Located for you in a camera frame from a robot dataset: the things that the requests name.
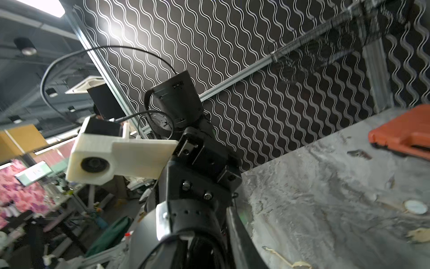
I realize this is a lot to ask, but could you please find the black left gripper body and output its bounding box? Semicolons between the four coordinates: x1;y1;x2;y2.
147;127;242;241

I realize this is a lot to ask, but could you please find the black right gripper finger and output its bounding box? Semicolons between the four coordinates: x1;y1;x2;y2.
226;207;268;269

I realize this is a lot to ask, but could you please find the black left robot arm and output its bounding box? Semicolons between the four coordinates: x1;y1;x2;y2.
66;71;244;244

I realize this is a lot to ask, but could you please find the white dial watch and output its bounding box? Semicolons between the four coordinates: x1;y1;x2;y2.
376;197;429;215

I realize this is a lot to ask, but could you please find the green cloth on desk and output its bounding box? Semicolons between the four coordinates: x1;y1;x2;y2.
85;216;134;258

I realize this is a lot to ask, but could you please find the small metal clasp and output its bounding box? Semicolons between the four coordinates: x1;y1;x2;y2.
347;150;372;160

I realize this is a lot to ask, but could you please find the red plastic tool case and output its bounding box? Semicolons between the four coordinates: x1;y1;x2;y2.
368;104;430;160

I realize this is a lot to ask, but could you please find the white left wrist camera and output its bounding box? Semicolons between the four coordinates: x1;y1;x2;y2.
66;117;178;186

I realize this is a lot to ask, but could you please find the black wire basket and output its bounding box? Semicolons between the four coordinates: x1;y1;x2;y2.
271;1;414;84

